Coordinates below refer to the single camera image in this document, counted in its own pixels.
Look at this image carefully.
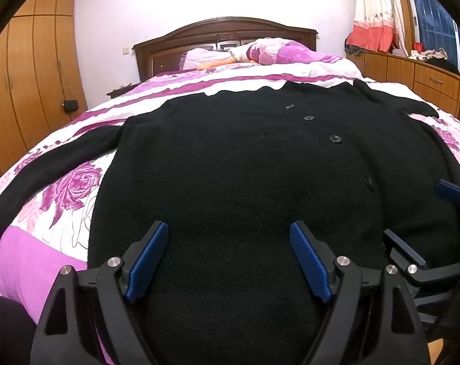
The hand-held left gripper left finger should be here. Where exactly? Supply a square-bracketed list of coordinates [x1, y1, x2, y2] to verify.
[30, 221, 170, 365]

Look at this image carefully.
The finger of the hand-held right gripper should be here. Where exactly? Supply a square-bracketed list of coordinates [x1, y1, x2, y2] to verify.
[383, 229, 460, 287]
[435, 179, 460, 214]

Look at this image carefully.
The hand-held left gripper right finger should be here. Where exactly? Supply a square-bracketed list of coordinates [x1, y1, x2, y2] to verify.
[290, 221, 430, 365]

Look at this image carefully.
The black buttoned cardigan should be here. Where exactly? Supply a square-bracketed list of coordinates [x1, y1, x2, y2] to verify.
[0, 80, 460, 365]

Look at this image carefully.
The pink purple floral bedspread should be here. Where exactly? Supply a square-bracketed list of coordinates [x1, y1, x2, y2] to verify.
[0, 37, 460, 365]

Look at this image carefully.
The dark cloth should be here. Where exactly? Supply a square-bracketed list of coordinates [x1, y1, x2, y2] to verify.
[424, 58, 460, 75]

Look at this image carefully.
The wooden cabinet counter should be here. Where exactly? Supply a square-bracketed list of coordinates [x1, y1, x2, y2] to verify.
[361, 49, 460, 122]

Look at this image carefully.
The beige cloth pile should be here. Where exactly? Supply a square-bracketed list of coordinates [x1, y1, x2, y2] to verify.
[407, 47, 449, 62]

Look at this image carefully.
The dark wooden nightstand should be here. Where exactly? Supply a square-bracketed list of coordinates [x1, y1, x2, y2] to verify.
[107, 83, 141, 97]

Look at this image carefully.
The window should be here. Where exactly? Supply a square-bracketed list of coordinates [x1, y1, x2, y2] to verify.
[403, 0, 460, 78]

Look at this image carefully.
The floral curtain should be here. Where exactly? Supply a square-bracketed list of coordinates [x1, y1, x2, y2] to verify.
[346, 0, 400, 54]

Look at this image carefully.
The pale purple pillow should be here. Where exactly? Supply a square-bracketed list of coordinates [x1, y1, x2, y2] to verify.
[180, 47, 234, 71]

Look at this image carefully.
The white orange plush toy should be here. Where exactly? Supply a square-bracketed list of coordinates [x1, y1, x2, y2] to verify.
[197, 43, 255, 71]

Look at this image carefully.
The dark wooden headboard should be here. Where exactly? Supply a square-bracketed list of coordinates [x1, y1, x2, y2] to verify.
[133, 17, 319, 80]

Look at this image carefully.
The wooden wardrobe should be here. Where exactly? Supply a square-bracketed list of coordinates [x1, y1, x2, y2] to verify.
[0, 0, 88, 191]

